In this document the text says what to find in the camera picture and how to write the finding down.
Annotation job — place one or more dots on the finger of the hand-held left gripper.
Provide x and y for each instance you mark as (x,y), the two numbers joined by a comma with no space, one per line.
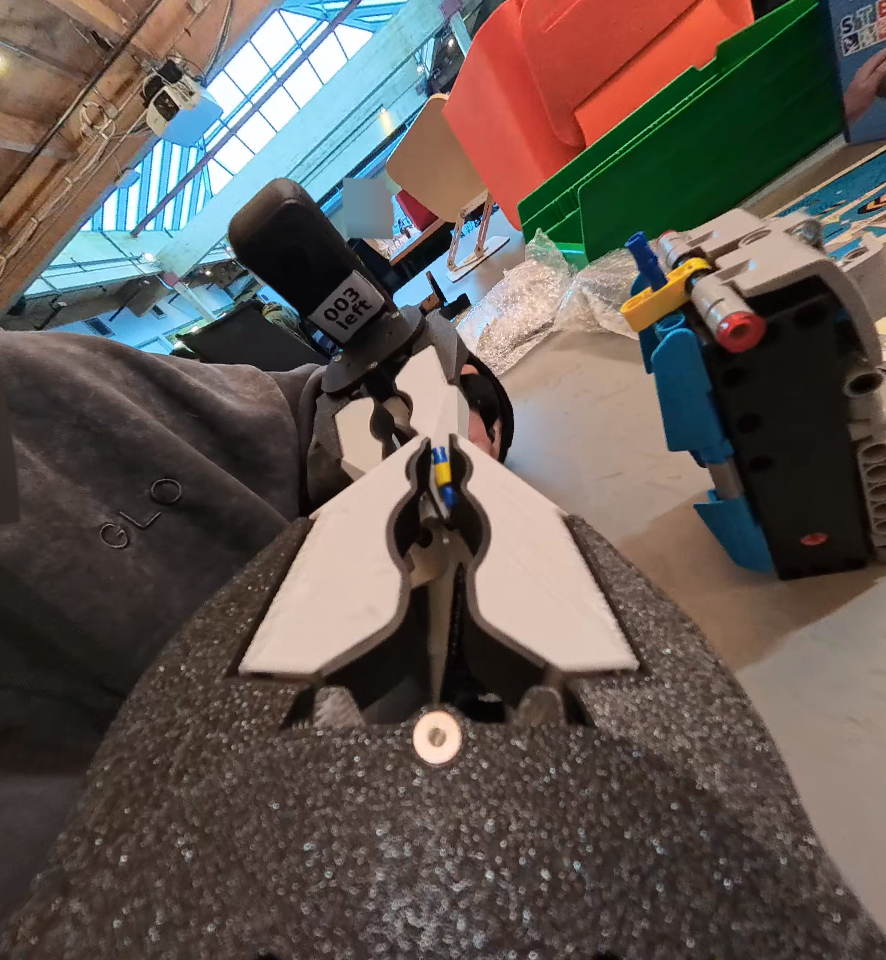
(360,442)
(435,397)

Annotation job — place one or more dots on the person's left forearm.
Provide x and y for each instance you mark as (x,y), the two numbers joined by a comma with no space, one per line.
(262,405)

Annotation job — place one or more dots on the person's left hand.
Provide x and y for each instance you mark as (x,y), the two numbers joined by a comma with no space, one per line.
(486,433)

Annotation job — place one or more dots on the blue printed kit box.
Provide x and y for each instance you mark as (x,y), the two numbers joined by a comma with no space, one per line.
(878,75)

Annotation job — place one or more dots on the orange plastic case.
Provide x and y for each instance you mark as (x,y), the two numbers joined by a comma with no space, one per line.
(533,97)

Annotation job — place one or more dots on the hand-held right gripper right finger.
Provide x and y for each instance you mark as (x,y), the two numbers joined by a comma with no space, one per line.
(548,585)

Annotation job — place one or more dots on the blue pin with yellow bush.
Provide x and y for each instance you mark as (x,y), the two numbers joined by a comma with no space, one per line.
(441,471)

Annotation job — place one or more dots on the grey desk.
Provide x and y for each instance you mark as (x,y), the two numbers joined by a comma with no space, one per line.
(825,675)

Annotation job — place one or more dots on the clear plastic bag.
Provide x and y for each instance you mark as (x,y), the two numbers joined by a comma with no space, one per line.
(533,300)

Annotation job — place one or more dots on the green box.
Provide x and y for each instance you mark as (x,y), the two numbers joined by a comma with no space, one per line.
(675,172)

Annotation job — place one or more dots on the white ceiling camera unit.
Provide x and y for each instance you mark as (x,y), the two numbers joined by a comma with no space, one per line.
(176,101)

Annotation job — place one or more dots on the white sheet with blue print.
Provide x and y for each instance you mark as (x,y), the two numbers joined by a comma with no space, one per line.
(848,195)

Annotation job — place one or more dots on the beige laptop stand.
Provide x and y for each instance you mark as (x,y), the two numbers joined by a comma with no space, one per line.
(428,165)

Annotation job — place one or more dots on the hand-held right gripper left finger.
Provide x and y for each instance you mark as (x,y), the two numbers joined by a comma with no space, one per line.
(338,585)

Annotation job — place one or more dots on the person's grey sweater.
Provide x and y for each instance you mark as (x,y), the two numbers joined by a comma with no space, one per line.
(112,562)

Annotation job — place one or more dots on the blue and black brick model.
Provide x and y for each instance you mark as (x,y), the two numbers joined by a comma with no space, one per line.
(788,412)

